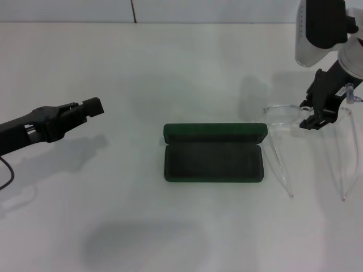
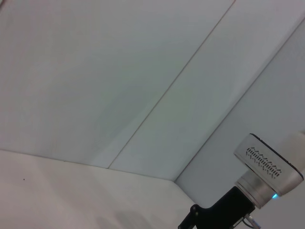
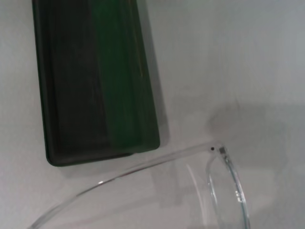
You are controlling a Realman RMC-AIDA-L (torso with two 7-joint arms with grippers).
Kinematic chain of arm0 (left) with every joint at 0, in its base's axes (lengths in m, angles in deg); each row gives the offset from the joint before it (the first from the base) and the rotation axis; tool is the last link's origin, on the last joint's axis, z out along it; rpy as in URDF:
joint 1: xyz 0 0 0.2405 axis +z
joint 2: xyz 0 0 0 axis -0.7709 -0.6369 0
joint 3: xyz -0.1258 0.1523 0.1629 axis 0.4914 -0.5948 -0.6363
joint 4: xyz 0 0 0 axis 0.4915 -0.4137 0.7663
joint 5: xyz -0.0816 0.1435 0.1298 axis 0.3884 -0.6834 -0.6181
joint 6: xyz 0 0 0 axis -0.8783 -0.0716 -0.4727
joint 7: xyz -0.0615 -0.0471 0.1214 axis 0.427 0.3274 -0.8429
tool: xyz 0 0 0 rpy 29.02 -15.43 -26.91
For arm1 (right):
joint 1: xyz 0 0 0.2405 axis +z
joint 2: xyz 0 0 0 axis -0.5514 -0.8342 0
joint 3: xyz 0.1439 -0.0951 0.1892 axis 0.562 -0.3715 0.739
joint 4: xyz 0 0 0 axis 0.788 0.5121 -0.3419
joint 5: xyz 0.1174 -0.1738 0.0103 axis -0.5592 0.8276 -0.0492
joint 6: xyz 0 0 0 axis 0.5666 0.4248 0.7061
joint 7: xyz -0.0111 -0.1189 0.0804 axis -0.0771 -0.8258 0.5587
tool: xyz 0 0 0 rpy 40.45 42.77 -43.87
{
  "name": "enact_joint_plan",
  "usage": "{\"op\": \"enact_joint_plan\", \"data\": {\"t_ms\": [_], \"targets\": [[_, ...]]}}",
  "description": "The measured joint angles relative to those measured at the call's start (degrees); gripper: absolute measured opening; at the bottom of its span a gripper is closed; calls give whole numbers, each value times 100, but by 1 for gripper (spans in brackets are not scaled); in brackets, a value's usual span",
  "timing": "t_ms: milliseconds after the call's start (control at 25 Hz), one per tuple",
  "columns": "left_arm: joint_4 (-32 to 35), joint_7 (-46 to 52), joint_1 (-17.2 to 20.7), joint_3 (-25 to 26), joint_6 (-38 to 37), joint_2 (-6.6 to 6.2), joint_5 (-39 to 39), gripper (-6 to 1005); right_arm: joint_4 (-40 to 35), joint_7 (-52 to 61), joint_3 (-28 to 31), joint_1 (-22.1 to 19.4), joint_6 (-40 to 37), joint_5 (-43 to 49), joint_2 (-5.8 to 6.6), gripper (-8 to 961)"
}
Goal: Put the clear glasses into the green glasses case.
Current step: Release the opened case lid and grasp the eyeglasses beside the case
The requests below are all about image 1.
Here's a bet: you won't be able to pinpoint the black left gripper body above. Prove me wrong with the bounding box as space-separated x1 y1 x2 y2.
0 105 62 156

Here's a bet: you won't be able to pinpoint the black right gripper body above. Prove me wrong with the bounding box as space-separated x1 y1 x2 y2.
305 60 353 114

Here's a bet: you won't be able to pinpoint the clear white glasses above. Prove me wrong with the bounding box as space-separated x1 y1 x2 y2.
263 103 356 201

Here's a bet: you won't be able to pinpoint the green glasses case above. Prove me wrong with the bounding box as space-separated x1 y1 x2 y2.
163 122 268 184

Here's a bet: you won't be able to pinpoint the left gripper grey cable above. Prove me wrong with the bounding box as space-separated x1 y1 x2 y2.
0 157 15 191

